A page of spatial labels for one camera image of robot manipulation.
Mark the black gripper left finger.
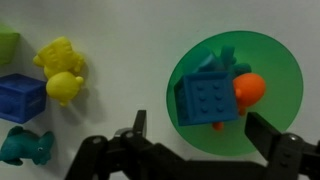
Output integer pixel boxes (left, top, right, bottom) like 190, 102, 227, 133
132, 109, 148, 138

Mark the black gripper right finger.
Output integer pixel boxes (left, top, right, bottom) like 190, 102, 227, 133
244, 111, 283, 160

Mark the blue studded toy block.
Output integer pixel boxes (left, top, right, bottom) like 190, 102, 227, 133
173, 70, 240, 127

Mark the green translucent bowl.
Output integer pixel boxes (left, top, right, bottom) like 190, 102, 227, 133
165, 30, 305, 157

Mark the blue embossed toy block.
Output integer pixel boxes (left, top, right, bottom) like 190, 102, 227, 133
0, 72, 48, 125

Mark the lime green embossed toy block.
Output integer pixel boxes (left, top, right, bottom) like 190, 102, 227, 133
0, 23, 21, 66

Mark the orange rubber toy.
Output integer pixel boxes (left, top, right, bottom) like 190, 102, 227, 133
212, 72, 267, 132

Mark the teal plastic toy piece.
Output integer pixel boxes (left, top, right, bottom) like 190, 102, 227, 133
191, 44, 253, 78

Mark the yellow rubber animal toy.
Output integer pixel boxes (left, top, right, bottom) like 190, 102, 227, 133
32, 35, 86, 108

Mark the teal rubber animal toy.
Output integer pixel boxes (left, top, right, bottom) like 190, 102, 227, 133
0, 125, 56, 167

